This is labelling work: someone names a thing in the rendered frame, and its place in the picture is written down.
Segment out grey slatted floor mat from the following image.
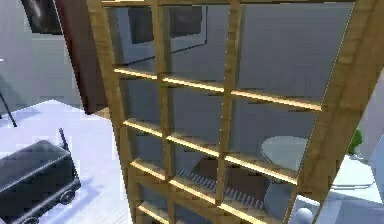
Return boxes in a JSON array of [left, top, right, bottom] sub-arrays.
[[175, 167, 265, 211]]

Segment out black wheeled cart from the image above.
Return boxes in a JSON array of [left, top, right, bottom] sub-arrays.
[[0, 128, 82, 224]]

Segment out dark framed wall picture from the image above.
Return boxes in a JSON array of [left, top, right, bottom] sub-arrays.
[[20, 0, 64, 36]]

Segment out wooden open shelf unit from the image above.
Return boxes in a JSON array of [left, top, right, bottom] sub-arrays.
[[87, 0, 384, 224]]

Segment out white toilet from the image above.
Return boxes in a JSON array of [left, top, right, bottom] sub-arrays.
[[260, 135, 376, 219]]

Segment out thin black floor stand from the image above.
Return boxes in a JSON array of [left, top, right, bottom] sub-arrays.
[[0, 90, 18, 128]]

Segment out dark red room door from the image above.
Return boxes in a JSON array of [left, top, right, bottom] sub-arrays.
[[54, 0, 108, 116]]

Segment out green house plant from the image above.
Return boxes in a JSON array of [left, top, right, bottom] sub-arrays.
[[347, 128, 364, 156]]

